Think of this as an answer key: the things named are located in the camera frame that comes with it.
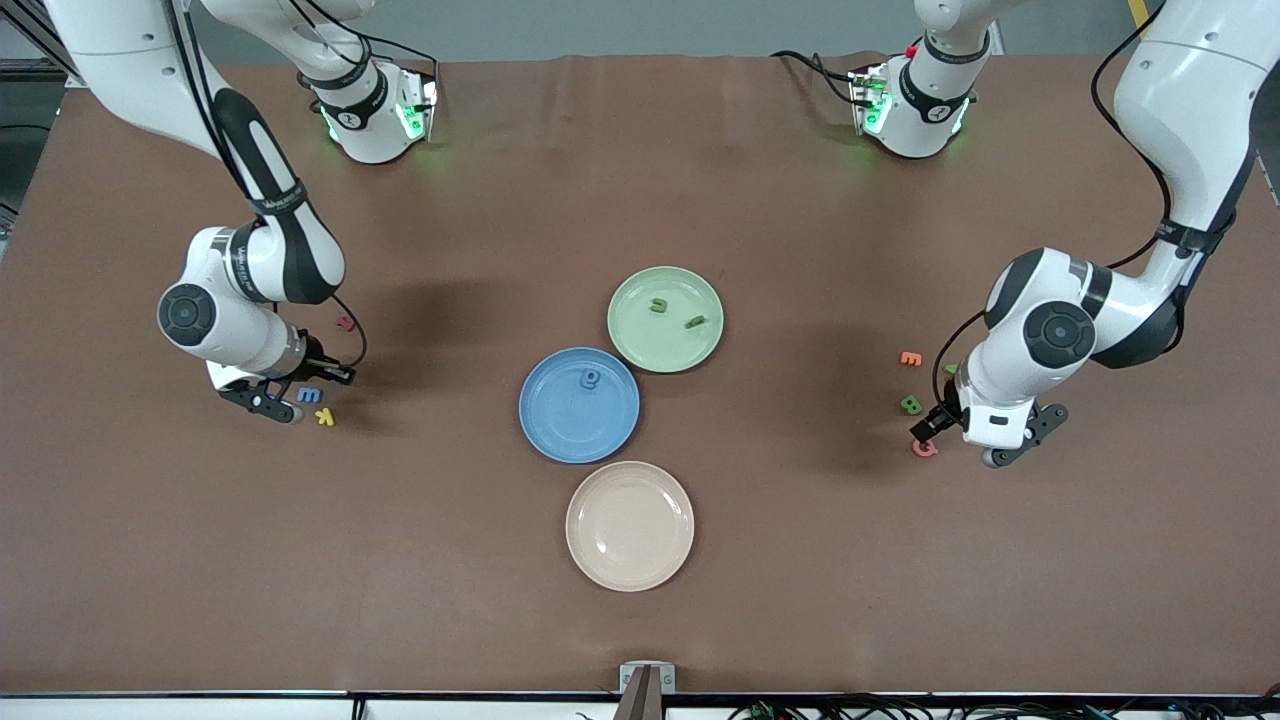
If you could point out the pink foam letter Q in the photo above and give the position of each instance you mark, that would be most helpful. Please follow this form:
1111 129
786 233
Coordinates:
925 452

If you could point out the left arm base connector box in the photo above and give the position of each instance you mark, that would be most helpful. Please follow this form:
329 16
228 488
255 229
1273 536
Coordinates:
865 100

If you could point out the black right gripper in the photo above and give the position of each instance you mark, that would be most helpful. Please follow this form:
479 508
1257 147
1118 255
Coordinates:
314 365

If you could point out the green foam letter B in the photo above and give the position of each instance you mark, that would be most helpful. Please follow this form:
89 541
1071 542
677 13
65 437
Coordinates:
910 404

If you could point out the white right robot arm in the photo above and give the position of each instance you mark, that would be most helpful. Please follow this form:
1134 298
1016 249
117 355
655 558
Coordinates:
240 335

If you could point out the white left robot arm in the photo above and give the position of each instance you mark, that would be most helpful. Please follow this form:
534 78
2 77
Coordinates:
1180 110

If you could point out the beige plate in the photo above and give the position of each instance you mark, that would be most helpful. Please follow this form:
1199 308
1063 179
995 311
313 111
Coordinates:
630 526

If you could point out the brown table cover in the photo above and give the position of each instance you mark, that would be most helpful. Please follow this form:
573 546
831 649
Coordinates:
300 560

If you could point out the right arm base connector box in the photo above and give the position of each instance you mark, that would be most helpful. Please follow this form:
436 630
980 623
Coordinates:
425 100

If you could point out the white table edge rail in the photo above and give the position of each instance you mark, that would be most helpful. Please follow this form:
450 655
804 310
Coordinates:
150 710

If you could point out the grey metal bracket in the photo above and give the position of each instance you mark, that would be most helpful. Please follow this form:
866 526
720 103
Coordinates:
628 675

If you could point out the grey tapered post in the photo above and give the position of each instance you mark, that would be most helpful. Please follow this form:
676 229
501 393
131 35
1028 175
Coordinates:
642 700

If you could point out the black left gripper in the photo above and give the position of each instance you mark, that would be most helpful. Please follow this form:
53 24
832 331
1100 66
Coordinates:
944 413

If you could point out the blue plate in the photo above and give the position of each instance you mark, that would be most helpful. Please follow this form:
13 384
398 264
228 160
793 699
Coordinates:
560 420

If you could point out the green plate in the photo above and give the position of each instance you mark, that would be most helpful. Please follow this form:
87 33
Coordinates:
650 340

